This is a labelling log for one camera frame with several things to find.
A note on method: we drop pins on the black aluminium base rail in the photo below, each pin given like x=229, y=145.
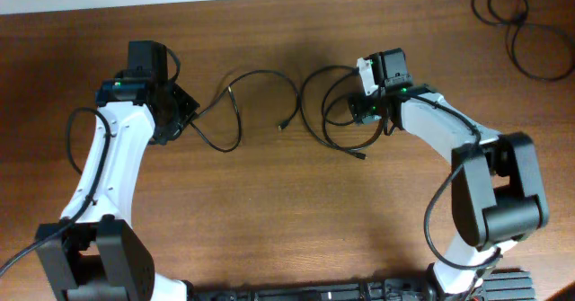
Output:
x=498, y=286

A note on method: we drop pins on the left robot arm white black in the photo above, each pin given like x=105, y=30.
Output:
x=92, y=252

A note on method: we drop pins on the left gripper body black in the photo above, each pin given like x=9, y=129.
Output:
x=183, y=107

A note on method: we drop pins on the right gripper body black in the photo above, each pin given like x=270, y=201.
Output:
x=368, y=105

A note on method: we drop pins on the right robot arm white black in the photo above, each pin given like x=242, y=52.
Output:
x=497, y=191

